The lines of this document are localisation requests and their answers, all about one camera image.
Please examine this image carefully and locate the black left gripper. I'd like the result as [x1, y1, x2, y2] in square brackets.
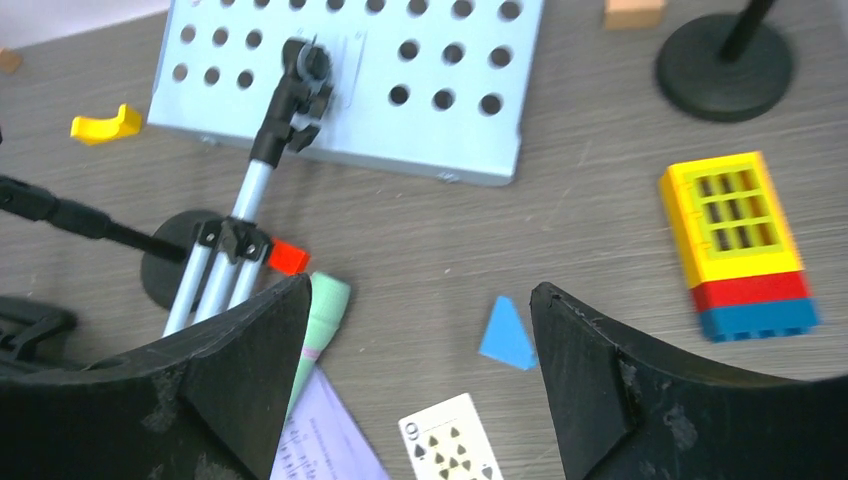
[1, 296, 77, 371]

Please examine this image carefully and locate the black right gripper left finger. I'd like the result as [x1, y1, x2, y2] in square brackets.
[1, 274, 312, 479]

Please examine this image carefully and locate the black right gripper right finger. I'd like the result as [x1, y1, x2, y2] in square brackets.
[530, 282, 847, 479]

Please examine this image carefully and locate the sheet music page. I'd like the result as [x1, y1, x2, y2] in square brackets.
[270, 367, 389, 480]

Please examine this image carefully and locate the mint green toy microphone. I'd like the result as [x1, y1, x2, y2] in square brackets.
[286, 271, 352, 417]

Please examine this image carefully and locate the black microphone stand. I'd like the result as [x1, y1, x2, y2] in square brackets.
[1, 175, 221, 310]
[654, 0, 795, 123]

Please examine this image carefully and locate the light blue music stand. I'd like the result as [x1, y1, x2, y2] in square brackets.
[145, 0, 546, 339]

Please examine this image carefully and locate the blue sloped toy brick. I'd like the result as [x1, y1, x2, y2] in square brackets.
[478, 296, 538, 371]

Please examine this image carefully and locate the orange rectangular block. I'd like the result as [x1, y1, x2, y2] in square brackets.
[267, 238, 311, 275]

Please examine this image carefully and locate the face up playing card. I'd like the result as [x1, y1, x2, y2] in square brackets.
[398, 393, 504, 480]

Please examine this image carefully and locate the yellow red blue brick block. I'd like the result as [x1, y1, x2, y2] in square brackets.
[658, 151, 820, 342]

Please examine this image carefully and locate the yellow curved wooden block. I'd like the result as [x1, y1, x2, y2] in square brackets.
[69, 104, 143, 146]

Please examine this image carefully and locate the brown wooden block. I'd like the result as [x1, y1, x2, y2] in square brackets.
[0, 47, 23, 75]

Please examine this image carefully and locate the tan wooden block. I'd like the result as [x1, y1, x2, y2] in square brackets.
[603, 0, 667, 30]

